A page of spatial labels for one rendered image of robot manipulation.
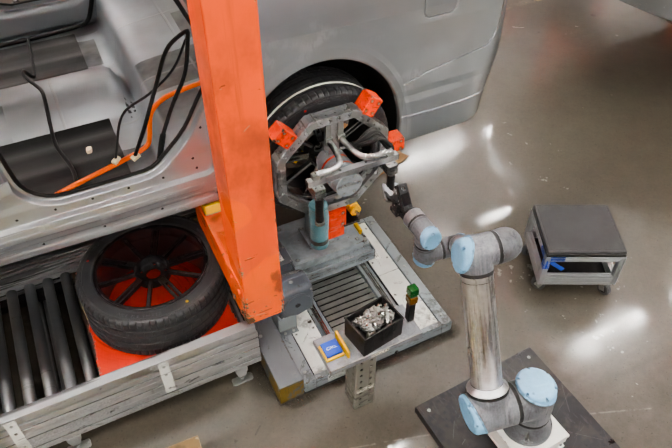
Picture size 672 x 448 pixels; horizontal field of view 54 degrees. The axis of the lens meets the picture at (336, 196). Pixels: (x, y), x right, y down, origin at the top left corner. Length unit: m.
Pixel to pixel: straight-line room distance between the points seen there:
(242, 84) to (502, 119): 3.02
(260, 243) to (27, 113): 1.48
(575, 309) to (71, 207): 2.47
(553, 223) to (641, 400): 0.92
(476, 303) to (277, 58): 1.20
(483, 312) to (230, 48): 1.18
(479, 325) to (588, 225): 1.43
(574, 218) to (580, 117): 1.47
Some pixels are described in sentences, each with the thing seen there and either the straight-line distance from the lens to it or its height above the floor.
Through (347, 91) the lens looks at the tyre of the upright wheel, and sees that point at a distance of 2.88.
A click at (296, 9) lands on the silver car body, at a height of 1.57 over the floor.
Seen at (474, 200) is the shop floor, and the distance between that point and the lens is 4.12.
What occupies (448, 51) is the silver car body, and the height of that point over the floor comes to 1.20.
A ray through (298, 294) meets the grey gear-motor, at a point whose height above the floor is 0.39.
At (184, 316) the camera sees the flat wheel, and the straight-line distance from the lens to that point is 2.93.
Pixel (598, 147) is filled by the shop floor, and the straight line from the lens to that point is 4.75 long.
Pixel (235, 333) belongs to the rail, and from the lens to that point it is 2.95.
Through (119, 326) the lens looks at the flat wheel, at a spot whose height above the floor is 0.48.
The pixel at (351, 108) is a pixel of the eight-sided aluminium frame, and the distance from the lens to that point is 2.83.
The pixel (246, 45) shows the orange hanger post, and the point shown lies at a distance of 1.97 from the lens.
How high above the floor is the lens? 2.76
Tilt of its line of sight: 43 degrees down
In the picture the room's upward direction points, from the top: straight up
